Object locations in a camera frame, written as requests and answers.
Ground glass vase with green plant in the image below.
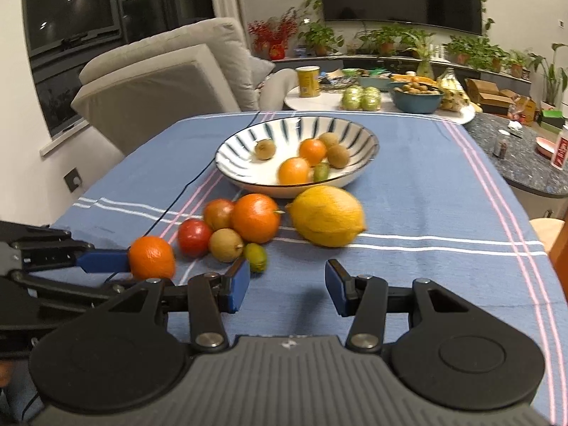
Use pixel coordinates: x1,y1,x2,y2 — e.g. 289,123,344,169
410,31,438,80

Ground large yellow lemon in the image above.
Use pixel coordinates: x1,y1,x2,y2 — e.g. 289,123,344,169
286,185,367,248

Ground red flower plant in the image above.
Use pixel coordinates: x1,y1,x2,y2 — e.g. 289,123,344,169
247,8,300,60

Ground thin black cable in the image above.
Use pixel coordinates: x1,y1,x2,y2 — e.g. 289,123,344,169
106,113,260,282

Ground dark wall outlet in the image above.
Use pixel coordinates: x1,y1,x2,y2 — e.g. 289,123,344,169
63,167,83,192

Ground dark window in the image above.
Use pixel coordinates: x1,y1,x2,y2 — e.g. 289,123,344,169
22,0,214,138

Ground open cardboard box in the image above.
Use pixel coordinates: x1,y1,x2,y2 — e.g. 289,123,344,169
465,78,515,114

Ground wooden stool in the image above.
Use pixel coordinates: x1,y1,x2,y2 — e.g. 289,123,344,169
530,217,568,267

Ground white round coffee table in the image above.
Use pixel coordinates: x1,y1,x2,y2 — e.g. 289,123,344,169
284,84,475,125

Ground tall large-leaf plant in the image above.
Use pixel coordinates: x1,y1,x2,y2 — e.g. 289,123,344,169
528,43,568,107

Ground beige recliner sofa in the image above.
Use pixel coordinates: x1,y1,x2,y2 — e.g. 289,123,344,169
71,18,298,156

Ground yellowish orange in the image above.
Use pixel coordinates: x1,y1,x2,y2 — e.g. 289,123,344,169
278,157,310,186

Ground grey marble round table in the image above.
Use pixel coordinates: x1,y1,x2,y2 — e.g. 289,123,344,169
464,113,568,198

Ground white bottle with red label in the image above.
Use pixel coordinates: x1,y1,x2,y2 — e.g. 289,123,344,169
550,124,568,171

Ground yellow can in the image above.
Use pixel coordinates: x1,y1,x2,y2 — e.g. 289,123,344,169
296,66,321,98

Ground potted green plant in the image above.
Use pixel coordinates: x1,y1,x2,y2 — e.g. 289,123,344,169
506,50,529,77
298,22,344,57
444,36,482,66
357,24,411,56
475,44,509,72

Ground white blue striped bowl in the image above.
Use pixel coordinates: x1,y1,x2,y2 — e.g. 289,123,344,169
215,115,380,200

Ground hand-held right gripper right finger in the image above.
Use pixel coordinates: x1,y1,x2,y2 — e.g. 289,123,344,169
325,258,489,352

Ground small red apple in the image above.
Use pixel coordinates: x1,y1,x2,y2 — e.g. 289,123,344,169
203,199,236,231
177,219,214,259

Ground dark snack packets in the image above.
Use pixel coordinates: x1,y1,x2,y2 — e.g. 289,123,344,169
319,73,360,89

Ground large teal bowl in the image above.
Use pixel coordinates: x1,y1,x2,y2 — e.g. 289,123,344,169
389,82,444,114

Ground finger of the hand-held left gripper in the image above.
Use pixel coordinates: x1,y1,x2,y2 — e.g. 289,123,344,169
0,222,132,273
9,272,134,307

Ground pile of small brown longans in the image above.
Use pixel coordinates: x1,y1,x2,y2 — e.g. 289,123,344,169
394,81,442,96

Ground small teal bowl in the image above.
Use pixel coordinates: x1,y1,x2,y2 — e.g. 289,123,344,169
357,75,393,92

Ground green apple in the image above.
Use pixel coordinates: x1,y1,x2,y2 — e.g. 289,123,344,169
361,86,383,111
341,86,365,111

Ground bunch of bananas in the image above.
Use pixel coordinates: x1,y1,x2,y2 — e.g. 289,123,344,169
437,69,482,114

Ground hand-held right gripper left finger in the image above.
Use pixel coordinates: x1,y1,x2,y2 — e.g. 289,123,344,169
100,257,251,350

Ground blue striped tablecloth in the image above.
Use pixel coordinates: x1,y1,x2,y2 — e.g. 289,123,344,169
51,111,562,426

